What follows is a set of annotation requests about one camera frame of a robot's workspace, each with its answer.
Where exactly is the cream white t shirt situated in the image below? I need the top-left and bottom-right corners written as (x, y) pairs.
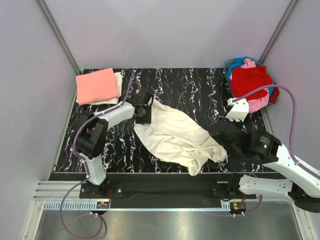
top-left (133, 100), bottom-right (228, 176)

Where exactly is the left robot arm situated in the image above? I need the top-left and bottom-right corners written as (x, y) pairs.
top-left (72, 89), bottom-right (154, 198)

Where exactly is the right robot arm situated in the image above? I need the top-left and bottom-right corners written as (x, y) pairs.
top-left (208, 120), bottom-right (320, 213)

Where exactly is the folded white t shirt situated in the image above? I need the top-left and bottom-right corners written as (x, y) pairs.
top-left (78, 71), bottom-right (124, 106)

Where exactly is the pink t shirt in basket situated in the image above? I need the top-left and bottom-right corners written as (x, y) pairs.
top-left (241, 57), bottom-right (269, 114)

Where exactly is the folded pink t shirt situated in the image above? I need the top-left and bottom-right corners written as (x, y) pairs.
top-left (75, 67), bottom-right (120, 106)

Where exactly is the red t shirt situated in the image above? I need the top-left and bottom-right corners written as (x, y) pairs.
top-left (230, 65), bottom-right (274, 98)

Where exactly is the blue t shirt in basket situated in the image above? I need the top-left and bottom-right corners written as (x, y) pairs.
top-left (226, 57), bottom-right (263, 90)

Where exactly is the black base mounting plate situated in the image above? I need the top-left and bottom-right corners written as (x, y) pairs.
top-left (79, 173), bottom-right (256, 200)

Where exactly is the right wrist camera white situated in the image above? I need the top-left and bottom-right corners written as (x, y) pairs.
top-left (225, 98), bottom-right (250, 123)

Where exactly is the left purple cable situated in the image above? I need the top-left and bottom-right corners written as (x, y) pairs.
top-left (58, 74), bottom-right (141, 237)

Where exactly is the purple cable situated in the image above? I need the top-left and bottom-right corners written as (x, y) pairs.
top-left (204, 84), bottom-right (320, 217)
top-left (58, 74), bottom-right (141, 237)

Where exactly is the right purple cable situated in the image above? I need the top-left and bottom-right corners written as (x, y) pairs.
top-left (204, 84), bottom-right (320, 217)

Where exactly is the left aluminium frame post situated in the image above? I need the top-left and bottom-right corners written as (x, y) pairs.
top-left (36, 0), bottom-right (82, 75)

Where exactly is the aluminium frame post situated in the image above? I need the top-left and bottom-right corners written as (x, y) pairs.
top-left (259, 0), bottom-right (300, 63)
top-left (36, 0), bottom-right (82, 75)

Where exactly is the white slotted cable duct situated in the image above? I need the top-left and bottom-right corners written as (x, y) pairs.
top-left (44, 200), bottom-right (231, 212)

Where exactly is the right aluminium frame post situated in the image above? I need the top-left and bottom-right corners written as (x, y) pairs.
top-left (259, 0), bottom-right (300, 63)

